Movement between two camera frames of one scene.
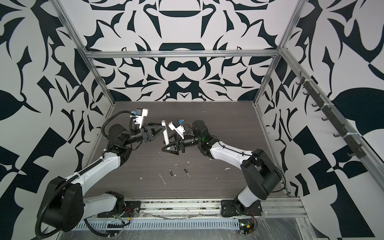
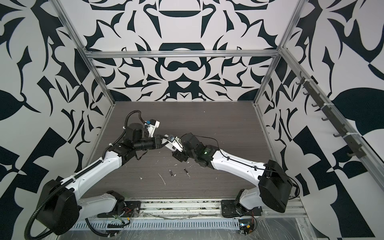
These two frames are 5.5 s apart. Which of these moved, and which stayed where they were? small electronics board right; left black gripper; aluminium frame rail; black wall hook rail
Moved: left black gripper
Stayed: aluminium frame rail; small electronics board right; black wall hook rail
